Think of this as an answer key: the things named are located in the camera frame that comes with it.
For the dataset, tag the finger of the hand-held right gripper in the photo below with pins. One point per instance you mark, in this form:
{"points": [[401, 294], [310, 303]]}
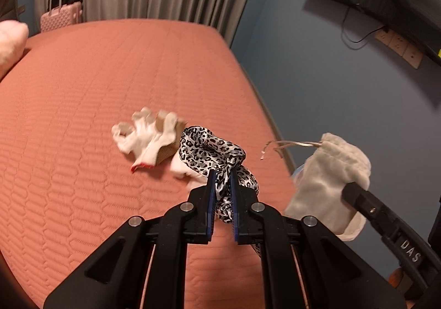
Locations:
{"points": [[365, 207]]}

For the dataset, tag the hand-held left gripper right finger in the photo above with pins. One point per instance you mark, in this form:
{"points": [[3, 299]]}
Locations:
{"points": [[235, 205]]}

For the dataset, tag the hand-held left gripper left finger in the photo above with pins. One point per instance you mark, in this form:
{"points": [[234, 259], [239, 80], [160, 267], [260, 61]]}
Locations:
{"points": [[211, 198]]}

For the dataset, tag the trash bin with white liner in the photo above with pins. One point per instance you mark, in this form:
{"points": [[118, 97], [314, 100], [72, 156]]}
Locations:
{"points": [[351, 231]]}

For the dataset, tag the leopard print satin scrunchie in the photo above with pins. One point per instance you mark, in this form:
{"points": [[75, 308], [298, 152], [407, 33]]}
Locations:
{"points": [[203, 147]]}

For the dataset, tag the white cotton glove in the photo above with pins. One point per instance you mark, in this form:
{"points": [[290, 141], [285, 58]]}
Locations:
{"points": [[181, 166], [141, 140]]}

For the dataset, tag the brown cardboard piece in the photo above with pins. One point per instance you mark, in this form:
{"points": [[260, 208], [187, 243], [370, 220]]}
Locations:
{"points": [[167, 152]]}

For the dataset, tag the pink suitcase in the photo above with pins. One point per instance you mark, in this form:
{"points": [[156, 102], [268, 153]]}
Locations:
{"points": [[62, 16]]}

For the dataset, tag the pink pillow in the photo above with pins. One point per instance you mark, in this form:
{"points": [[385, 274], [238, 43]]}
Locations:
{"points": [[10, 43]]}

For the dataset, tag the dark headboard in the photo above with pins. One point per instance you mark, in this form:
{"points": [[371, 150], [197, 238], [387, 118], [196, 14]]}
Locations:
{"points": [[19, 4]]}

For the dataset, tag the wall socket panel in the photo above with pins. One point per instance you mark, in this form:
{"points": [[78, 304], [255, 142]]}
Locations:
{"points": [[399, 45]]}

